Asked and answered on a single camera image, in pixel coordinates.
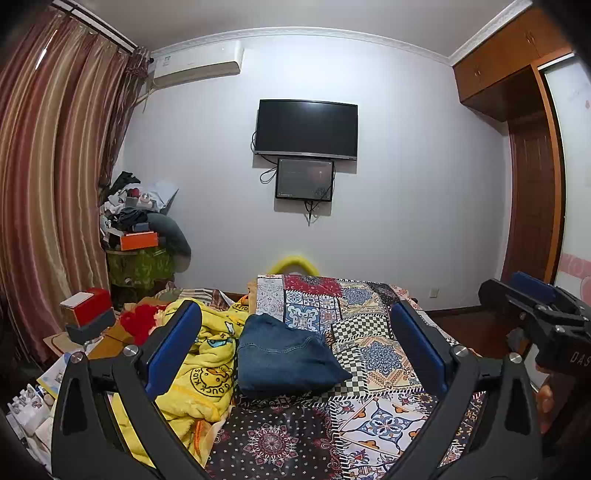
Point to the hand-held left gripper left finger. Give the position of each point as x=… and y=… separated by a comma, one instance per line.
x=173, y=341

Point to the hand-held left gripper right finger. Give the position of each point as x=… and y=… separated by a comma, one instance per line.
x=418, y=344

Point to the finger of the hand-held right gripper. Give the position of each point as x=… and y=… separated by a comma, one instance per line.
x=533, y=282
x=501, y=295

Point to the blue denim jacket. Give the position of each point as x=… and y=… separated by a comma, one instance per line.
x=284, y=357

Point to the pile of clothes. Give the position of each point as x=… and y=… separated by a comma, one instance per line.
x=124, y=198

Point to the person's right hand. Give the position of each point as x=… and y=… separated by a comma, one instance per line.
x=547, y=401

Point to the red plush toy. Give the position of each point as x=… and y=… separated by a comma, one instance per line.
x=138, y=323

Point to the yellow duck print blanket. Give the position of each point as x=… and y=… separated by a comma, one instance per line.
x=207, y=369

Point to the striped pillow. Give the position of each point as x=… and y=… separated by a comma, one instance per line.
x=198, y=297

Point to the patchwork printed bedspread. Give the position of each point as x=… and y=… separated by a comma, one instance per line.
x=364, y=332

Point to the brown cardboard sheet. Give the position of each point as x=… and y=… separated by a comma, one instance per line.
x=106, y=344

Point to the grey box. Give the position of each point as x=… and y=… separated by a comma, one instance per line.
x=90, y=327

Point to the red and white box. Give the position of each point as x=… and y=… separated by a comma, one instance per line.
x=87, y=307

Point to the white wardrobe door pink print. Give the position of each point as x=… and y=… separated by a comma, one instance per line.
x=572, y=184

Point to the grey pillow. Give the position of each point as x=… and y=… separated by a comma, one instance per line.
x=178, y=235

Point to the orange box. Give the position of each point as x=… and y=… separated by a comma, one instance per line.
x=138, y=240

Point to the light blue booklet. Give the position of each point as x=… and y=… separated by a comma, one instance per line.
x=53, y=376

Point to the clear box of white items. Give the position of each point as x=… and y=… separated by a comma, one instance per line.
x=30, y=406

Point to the striped brown curtain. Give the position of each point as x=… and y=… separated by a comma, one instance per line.
x=51, y=175

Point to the brown wooden overhead cabinet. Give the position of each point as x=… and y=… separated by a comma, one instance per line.
x=508, y=60

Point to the white air conditioner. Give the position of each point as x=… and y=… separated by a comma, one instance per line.
x=196, y=64

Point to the small black wall monitor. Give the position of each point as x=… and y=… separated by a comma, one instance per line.
x=304, y=180

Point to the black wall television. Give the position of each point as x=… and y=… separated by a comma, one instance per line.
x=307, y=129

